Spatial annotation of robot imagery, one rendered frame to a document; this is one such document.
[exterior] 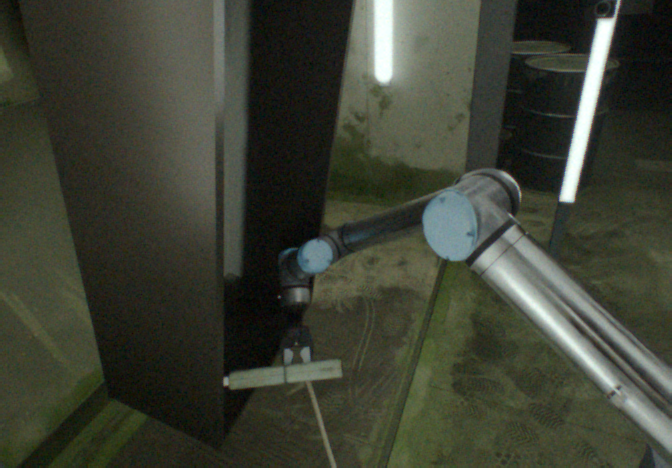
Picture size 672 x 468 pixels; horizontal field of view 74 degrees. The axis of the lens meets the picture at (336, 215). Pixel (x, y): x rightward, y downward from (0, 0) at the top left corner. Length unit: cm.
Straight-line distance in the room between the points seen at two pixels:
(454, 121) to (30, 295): 232
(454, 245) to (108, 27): 64
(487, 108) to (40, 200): 232
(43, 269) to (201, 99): 148
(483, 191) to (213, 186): 46
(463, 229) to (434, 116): 215
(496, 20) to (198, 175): 222
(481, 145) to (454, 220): 215
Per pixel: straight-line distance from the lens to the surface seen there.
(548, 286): 78
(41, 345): 201
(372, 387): 192
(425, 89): 285
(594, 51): 192
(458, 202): 77
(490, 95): 281
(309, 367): 128
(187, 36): 68
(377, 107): 296
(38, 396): 198
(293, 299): 132
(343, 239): 128
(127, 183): 87
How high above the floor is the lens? 153
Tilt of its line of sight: 29 degrees down
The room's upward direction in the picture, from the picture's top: 4 degrees counter-clockwise
